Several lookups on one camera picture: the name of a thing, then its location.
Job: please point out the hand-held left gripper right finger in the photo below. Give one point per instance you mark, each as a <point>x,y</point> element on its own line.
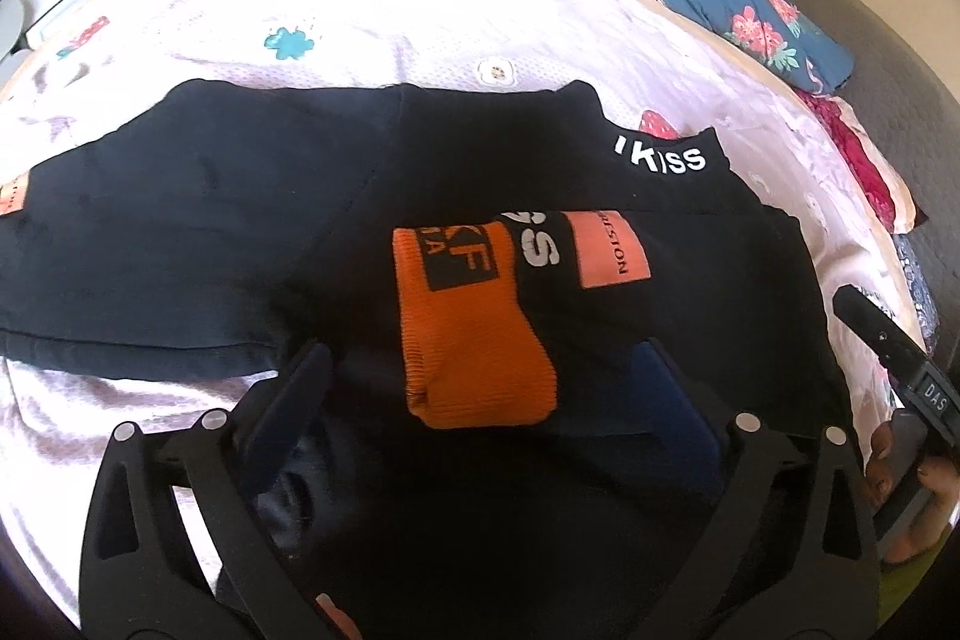
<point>675,407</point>

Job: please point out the person's right hand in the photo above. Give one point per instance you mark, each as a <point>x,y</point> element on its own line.
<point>941,494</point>

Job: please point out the grey round table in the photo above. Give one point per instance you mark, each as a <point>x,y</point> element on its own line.
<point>9,29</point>

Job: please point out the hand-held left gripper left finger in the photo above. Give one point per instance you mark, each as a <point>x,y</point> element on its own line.
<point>296,396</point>

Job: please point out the red floral pillow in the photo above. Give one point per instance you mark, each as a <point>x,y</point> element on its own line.
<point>862,160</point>

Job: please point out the black sweater with orange cuffs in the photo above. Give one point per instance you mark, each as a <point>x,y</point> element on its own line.
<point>225,220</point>

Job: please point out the grey padded headboard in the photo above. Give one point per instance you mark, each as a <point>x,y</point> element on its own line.
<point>885,55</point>

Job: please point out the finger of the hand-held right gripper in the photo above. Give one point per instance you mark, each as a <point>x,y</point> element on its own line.
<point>874,329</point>

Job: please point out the blue patterned cloth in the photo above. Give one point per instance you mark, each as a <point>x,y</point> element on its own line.
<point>916,287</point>

